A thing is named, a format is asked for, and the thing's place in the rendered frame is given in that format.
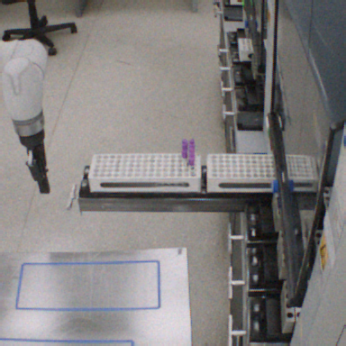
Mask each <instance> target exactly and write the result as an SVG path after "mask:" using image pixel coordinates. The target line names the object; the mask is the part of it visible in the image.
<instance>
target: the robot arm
mask: <svg viewBox="0 0 346 346"><path fill-rule="evenodd" d="M46 52H47V51H46V50H45V49H44V47H43V46H42V45H41V43H39V42H38V41H35V40H31V39H28V40H26V41H18V40H15V41H10V42H7V41H4V42H2V41H0V72H1V84H2V85H1V88H2V92H3V99H4V101H5V107H6V109H7V110H8V112H9V114H10V115H11V119H12V121H13V128H14V132H15V133H16V134H17V135H18V139H19V142H20V143H21V144H22V145H23V146H25V148H26V152H27V155H28V156H29V159H28V160H26V162H25V165H26V166H27V167H28V168H29V170H30V172H31V174H32V179H33V181H37V183H38V187H39V189H40V193H41V194H49V193H50V183H49V180H48V177H47V172H49V169H48V168H46V167H45V166H47V160H46V155H45V149H44V146H45V143H44V140H45V131H44V128H43V127H44V124H45V121H44V119H45V117H44V113H43V108H42V105H41V102H42V101H43V86H42V84H43V79H44V77H45V73H46V67H47V65H48V61H47V55H46Z"/></svg>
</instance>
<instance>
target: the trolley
mask: <svg viewBox="0 0 346 346"><path fill-rule="evenodd" d="M190 298H191V297H190V285H189V273H188V260H187V248H175V249H155V250H116V251H102V250H96V251H77V252H63V251H58V252H39V253H37V252H22V253H14V252H4V253H0V346H193V343H192V321H191V309H190Z"/></svg>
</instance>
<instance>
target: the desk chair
mask: <svg viewBox="0 0 346 346"><path fill-rule="evenodd" d="M26 1H27V3H28V11H29V17H30V23H31V24H30V26H31V28H25V29H14V30H9V29H8V30H4V34H5V35H4V36H3V37H2V40H3V41H8V40H9V39H10V38H11V35H15V34H17V35H23V37H21V38H19V39H18V41H26V40H28V39H32V38H34V37H36V39H37V40H40V41H41V42H43V43H44V44H45V45H47V46H48V47H49V50H48V55H49V56H51V55H56V54H57V52H56V48H52V47H53V46H54V43H53V42H52V41H51V40H50V39H49V37H48V36H47V35H45V34H44V33H49V32H54V31H57V30H62V29H67V28H70V30H71V33H73V32H75V33H77V26H76V24H75V23H60V24H55V25H51V26H46V25H47V24H48V20H47V18H46V15H43V16H42V18H41V19H40V20H39V17H38V16H37V15H38V13H37V10H36V5H35V3H36V1H35V0H0V2H1V3H2V4H3V5H11V4H16V3H18V2H26ZM10 34H11V35H10Z"/></svg>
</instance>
